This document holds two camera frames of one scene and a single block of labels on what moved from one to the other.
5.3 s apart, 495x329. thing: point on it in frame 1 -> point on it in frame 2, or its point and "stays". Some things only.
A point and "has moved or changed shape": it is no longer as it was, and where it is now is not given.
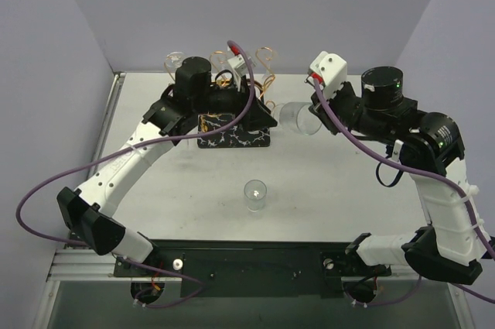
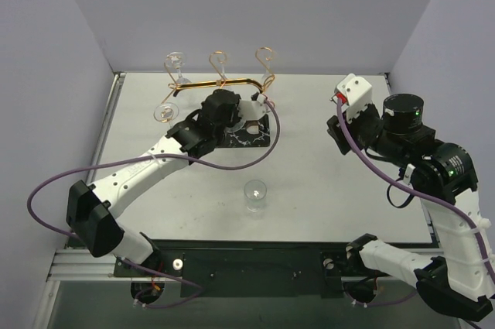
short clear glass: [297, 116] has moved or changed shape
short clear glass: [254, 192] stays
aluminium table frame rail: [82, 265] stays
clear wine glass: [174, 59] stays
